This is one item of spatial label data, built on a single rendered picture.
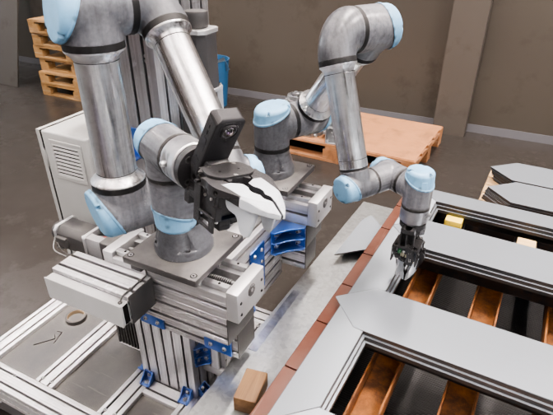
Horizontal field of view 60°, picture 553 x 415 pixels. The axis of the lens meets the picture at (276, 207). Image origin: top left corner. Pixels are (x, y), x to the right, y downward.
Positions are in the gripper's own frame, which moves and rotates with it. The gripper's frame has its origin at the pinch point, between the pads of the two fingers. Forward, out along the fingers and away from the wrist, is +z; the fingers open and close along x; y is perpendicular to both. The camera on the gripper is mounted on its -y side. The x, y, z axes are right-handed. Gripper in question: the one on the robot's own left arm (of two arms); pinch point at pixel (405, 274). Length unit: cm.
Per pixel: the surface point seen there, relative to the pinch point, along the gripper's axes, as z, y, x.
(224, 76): 53, -314, -285
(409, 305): 0.7, 11.8, 4.7
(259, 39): 20, -360, -267
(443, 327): 0.7, 15.9, 14.9
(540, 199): 1, -72, 32
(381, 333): 0.7, 25.8, 1.4
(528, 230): 3, -50, 30
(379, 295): 0.7, 11.9, -3.8
